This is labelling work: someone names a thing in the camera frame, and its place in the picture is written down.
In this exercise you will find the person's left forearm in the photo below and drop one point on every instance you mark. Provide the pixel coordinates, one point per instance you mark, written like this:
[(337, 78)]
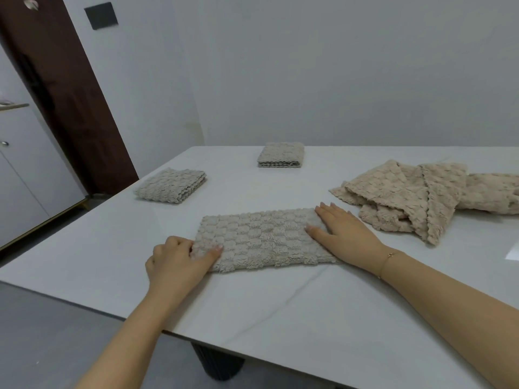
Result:
[(129, 344)]

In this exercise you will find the dark brown wooden door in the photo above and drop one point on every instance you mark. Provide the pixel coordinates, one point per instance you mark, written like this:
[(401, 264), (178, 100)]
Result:
[(73, 97)]

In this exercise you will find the person's left hand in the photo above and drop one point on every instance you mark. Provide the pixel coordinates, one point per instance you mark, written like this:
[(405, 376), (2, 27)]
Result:
[(174, 267)]

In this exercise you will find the person's right forearm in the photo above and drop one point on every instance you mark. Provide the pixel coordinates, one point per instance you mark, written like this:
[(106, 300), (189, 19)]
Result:
[(454, 316)]

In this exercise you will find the blue-grey fluffy towel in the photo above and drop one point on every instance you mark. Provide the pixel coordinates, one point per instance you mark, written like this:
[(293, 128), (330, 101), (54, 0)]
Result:
[(259, 239)]

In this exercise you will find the white glossy table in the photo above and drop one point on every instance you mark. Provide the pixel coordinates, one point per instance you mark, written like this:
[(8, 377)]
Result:
[(304, 311)]

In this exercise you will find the person's right hand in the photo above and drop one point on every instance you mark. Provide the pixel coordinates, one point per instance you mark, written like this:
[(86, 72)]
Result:
[(348, 239)]

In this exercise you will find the small white door hook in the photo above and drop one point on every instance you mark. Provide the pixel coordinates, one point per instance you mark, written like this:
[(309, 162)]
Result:
[(31, 4)]

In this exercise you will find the black wall switch panel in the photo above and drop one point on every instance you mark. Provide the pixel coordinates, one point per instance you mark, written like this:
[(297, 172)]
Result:
[(101, 16)]

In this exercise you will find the taupe fluffy towel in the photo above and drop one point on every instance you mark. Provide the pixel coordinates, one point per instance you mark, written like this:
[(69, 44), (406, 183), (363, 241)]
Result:
[(281, 153), (170, 186)]

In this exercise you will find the white cabinet with wooden base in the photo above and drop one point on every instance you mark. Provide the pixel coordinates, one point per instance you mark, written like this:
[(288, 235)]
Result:
[(28, 178)]

